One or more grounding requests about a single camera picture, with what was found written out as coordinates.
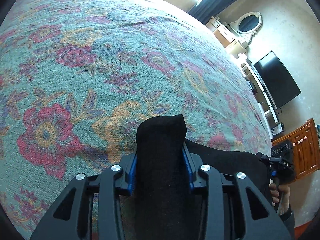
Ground white oval vanity mirror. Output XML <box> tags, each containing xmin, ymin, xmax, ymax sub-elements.
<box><xmin>229</xmin><ymin>11</ymin><xmax>263</xmax><ymax>44</ymax></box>

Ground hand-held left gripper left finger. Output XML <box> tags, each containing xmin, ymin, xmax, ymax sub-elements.
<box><xmin>29</xmin><ymin>152</ymin><xmax>138</xmax><ymax>240</ymax></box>

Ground black pants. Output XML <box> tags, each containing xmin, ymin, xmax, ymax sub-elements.
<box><xmin>134</xmin><ymin>114</ymin><xmax>272</xmax><ymax>240</ymax></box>

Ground cream dressing table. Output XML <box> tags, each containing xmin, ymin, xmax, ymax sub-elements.
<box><xmin>205</xmin><ymin>16</ymin><xmax>248</xmax><ymax>55</ymax></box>

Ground black television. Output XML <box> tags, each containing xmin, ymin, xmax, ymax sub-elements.
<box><xmin>253</xmin><ymin>51</ymin><xmax>302</xmax><ymax>110</ymax></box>

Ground dark blue curtain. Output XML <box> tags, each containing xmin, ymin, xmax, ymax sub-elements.
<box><xmin>187</xmin><ymin>0</ymin><xmax>260</xmax><ymax>24</ymax></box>

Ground person's right hand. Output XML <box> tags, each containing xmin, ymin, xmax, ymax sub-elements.
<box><xmin>269</xmin><ymin>182</ymin><xmax>290</xmax><ymax>215</ymax></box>

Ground floral bedspread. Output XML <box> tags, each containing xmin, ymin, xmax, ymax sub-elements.
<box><xmin>0</xmin><ymin>0</ymin><xmax>273</xmax><ymax>235</ymax></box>

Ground white television stand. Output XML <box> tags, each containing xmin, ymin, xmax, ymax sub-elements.
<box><xmin>240</xmin><ymin>55</ymin><xmax>285</xmax><ymax>138</ymax></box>

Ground brown wooden cabinet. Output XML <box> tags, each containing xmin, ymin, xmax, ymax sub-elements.
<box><xmin>271</xmin><ymin>118</ymin><xmax>320</xmax><ymax>180</ymax></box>

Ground person's right forearm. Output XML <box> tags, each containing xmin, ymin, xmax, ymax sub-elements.
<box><xmin>276</xmin><ymin>205</ymin><xmax>295</xmax><ymax>233</ymax></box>

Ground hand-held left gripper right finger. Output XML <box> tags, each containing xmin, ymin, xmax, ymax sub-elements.
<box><xmin>182</xmin><ymin>145</ymin><xmax>292</xmax><ymax>240</ymax></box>

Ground small black device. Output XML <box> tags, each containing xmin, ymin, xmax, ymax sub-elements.
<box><xmin>271</xmin><ymin>122</ymin><xmax>285</xmax><ymax>134</ymax></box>

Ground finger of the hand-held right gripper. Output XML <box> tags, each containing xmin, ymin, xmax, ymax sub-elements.
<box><xmin>256</xmin><ymin>152</ymin><xmax>278</xmax><ymax>167</ymax></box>

